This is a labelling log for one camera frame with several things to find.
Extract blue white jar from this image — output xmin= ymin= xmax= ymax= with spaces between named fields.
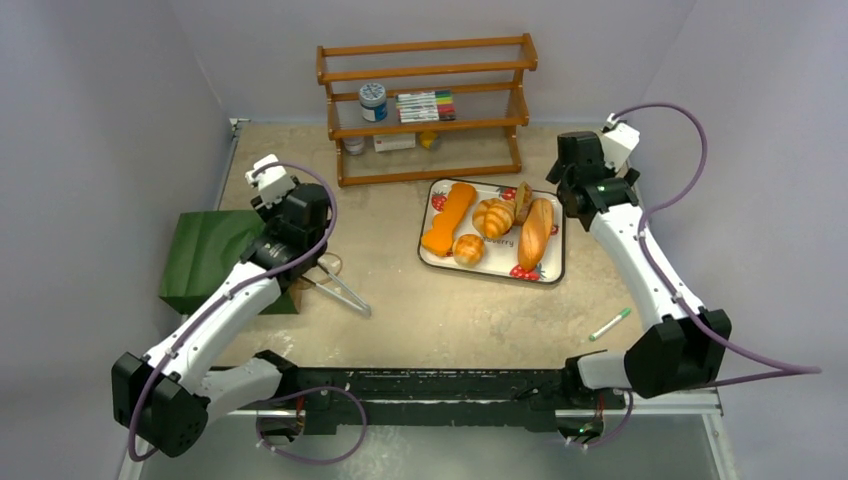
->
xmin=358 ymin=82 xmax=388 ymax=122

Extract wooden shelf rack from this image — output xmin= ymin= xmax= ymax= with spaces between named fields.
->
xmin=315 ymin=33 xmax=538 ymax=187

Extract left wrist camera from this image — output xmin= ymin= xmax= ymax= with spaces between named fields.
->
xmin=245 ymin=154 xmax=296 ymax=207

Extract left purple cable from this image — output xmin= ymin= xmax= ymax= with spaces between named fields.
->
xmin=127 ymin=161 xmax=340 ymax=464

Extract white small box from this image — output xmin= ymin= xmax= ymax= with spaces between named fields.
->
xmin=373 ymin=133 xmax=417 ymax=153

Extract small jar lower shelf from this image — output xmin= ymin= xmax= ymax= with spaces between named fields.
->
xmin=342 ymin=136 xmax=366 ymax=155

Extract yellow small cube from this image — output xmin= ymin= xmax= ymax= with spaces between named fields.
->
xmin=419 ymin=131 xmax=440 ymax=150

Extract green tipped white pen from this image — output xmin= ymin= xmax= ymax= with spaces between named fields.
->
xmin=588 ymin=308 xmax=632 ymax=342

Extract fake bread slice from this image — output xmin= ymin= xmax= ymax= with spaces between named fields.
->
xmin=513 ymin=182 xmax=533 ymax=225

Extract metal tongs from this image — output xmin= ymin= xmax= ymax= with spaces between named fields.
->
xmin=300 ymin=252 xmax=372 ymax=318

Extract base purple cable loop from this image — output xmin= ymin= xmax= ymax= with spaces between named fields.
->
xmin=254 ymin=385 xmax=370 ymax=466

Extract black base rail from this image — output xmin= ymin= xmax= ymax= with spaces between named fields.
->
xmin=249 ymin=367 xmax=625 ymax=435

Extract round fake bun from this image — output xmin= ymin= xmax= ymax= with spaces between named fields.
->
xmin=451 ymin=234 xmax=485 ymax=268

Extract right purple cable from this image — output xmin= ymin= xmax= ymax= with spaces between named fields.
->
xmin=606 ymin=101 xmax=823 ymax=389

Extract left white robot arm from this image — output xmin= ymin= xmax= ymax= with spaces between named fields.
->
xmin=110 ymin=183 xmax=337 ymax=462

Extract strawberry print white tray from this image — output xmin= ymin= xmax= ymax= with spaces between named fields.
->
xmin=418 ymin=178 xmax=566 ymax=285

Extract coloured marker set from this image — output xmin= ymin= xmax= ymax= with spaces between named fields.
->
xmin=395 ymin=90 xmax=456 ymax=124

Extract orange fake bread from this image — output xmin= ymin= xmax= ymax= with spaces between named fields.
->
xmin=421 ymin=182 xmax=477 ymax=257

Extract green brown paper bag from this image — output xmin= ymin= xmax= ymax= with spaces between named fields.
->
xmin=158 ymin=210 xmax=264 ymax=315

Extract fake baguette loaf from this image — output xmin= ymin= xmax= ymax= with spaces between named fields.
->
xmin=517 ymin=198 xmax=555 ymax=271

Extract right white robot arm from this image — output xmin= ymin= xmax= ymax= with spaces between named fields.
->
xmin=546 ymin=131 xmax=732 ymax=407

